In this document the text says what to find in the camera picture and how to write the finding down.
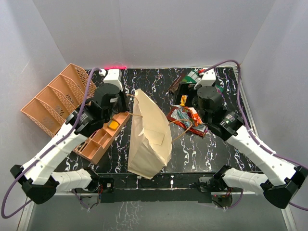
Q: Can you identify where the yellow M&M candy bag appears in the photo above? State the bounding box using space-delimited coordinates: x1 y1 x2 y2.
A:
180 95 188 107

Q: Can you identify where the green snack bag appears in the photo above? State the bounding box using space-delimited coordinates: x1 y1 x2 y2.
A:
185 70 224 91

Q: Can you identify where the red snack packet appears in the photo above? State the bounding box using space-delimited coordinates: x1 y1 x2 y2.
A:
167 105 207 137

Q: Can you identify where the teal snack packet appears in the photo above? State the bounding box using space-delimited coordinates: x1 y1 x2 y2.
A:
171 107 191 128

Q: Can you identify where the brown kettle chips bag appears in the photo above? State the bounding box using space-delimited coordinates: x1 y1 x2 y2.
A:
168 74 186 95

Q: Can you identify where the brown paper bag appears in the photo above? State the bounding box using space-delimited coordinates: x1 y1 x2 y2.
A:
128 89 180 180

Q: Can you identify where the purple snack bag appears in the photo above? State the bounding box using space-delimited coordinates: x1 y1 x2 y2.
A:
215 85 224 94

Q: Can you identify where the orange snack packet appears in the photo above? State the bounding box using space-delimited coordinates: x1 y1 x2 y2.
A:
185 107 203 127

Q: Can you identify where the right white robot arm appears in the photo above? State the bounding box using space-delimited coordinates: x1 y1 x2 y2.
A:
174 83 308 209

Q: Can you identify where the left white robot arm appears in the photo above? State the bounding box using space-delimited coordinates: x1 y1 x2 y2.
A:
10 83 128 205

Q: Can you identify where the yellow orange small item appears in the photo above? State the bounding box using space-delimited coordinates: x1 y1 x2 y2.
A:
107 120 119 130

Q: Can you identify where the pink compartment tray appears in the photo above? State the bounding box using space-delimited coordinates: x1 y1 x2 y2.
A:
74 112 130 164

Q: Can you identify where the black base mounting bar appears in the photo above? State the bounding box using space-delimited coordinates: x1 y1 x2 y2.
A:
96 172 244 204

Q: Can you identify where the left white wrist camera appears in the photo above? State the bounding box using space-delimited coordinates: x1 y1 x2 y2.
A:
99 69 123 91

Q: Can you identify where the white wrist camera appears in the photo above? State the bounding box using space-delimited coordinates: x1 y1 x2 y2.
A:
99 69 123 91
194 68 216 90

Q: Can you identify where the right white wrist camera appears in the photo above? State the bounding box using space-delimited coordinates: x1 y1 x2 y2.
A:
194 68 216 90

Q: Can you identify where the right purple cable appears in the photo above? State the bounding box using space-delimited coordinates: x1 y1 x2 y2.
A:
204 60 308 212

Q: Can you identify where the aluminium frame rail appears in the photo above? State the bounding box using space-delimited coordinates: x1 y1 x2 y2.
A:
227 60 298 231

